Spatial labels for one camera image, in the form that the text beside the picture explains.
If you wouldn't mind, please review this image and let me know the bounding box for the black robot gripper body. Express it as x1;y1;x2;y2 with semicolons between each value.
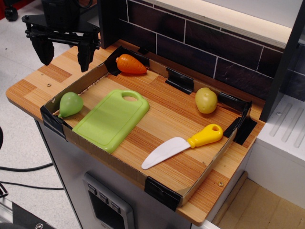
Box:
22;0;100;50

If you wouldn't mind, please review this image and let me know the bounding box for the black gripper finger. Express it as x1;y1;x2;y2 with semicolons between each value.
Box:
77;41;95;72
30;36;54;65

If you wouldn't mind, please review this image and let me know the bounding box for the yellow handled white toy knife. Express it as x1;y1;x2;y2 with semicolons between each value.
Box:
141;124;224;170

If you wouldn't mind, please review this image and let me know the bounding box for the cardboard fence with black tape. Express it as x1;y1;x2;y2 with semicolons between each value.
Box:
41;46;260;210

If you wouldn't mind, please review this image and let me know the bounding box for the green plastic cutting board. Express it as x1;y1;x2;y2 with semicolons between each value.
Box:
72;89;150;154

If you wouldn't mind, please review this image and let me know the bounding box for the orange toy carrot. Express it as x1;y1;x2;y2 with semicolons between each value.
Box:
115;54;147;74

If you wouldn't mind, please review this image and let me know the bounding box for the black office chair base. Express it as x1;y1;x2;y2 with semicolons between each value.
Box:
3;0;19;21

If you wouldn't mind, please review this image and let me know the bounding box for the green toy pear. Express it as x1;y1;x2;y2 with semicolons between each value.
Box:
58;92;83;118

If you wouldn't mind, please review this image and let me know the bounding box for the yellow toy potato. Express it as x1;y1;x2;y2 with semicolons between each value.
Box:
195;87;218;114

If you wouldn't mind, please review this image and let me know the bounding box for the grey toy oven panel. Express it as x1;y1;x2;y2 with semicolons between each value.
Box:
83;173;135;229

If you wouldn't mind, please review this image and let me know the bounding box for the white toy sink drainboard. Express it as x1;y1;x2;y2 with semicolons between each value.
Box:
257;95;305;166

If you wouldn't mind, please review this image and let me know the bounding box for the black floor cable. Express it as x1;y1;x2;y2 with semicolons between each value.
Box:
0;162;64;190

